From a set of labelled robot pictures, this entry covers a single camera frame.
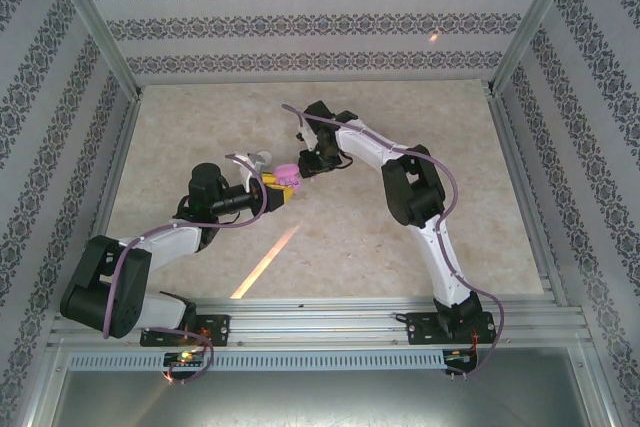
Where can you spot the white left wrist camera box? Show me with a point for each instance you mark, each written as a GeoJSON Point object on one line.
{"type": "Point", "coordinates": [260, 159]}

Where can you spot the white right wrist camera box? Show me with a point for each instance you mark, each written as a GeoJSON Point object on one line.
{"type": "Point", "coordinates": [302, 129]}

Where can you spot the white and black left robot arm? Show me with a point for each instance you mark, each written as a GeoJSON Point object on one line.
{"type": "Point", "coordinates": [170, 244]}

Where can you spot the aluminium side frame rail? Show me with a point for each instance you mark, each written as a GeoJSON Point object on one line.
{"type": "Point", "coordinates": [521, 172]}
{"type": "Point", "coordinates": [115, 172]}

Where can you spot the small electronics board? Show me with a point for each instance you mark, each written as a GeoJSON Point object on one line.
{"type": "Point", "coordinates": [185, 358]}
{"type": "Point", "coordinates": [457, 356]}

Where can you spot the pink earbud charging case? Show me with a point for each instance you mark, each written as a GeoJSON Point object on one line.
{"type": "Point", "coordinates": [287, 174]}

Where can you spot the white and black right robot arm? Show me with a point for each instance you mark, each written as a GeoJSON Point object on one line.
{"type": "Point", "coordinates": [410, 197]}

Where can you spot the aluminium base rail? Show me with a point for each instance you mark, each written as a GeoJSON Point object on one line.
{"type": "Point", "coordinates": [320, 322]}

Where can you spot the aluminium frame post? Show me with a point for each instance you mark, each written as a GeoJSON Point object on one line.
{"type": "Point", "coordinates": [90, 22]}
{"type": "Point", "coordinates": [537, 22]}

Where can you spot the grey metal sheet panel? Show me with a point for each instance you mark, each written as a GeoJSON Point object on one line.
{"type": "Point", "coordinates": [320, 397]}

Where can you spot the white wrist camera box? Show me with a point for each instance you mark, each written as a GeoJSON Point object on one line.
{"type": "Point", "coordinates": [302, 129]}
{"type": "Point", "coordinates": [260, 159]}

